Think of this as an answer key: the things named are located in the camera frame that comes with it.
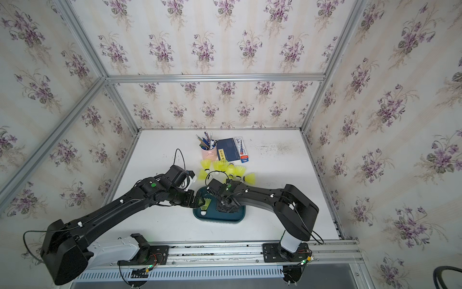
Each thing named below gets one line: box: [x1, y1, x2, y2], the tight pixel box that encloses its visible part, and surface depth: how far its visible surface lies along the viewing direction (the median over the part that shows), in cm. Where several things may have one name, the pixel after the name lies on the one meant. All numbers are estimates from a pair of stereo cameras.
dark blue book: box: [216, 137, 241, 162], surface depth 110 cm
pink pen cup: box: [198, 140, 219, 161], surface depth 100 cm
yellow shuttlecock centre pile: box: [226, 162, 247, 181], surface depth 100 cm
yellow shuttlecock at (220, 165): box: [212, 160, 229, 173], surface depth 100 cm
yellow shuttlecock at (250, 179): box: [243, 173, 256, 186], surface depth 98 cm
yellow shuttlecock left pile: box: [200, 158, 212, 171], surface depth 100 cm
